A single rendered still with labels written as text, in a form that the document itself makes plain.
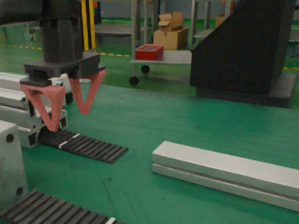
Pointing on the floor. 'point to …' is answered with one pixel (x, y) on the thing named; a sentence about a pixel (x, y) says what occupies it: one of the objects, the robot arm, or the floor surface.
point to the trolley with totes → (147, 50)
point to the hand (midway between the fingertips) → (69, 117)
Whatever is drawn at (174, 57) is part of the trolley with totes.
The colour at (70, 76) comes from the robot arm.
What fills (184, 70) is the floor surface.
